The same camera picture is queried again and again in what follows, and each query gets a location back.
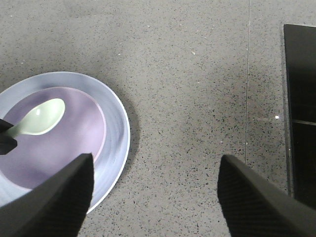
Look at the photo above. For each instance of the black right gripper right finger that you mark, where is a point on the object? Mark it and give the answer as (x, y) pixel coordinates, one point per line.
(252, 207)

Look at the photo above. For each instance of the lilac plastic bowl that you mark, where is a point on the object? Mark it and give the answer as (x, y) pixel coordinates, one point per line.
(82, 129)

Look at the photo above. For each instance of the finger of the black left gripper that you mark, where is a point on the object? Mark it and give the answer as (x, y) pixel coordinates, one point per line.
(7, 144)
(4, 126)

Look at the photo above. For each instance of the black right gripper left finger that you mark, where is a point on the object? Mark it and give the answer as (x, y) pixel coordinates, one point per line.
(56, 208)

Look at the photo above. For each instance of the blue ceramic plate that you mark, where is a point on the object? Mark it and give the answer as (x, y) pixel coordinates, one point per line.
(112, 158)

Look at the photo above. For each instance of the black glass gas stove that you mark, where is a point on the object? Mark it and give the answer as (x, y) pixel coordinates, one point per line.
(300, 55)

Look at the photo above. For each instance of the pale green ceramic spoon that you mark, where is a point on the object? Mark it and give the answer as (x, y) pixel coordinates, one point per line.
(39, 120)

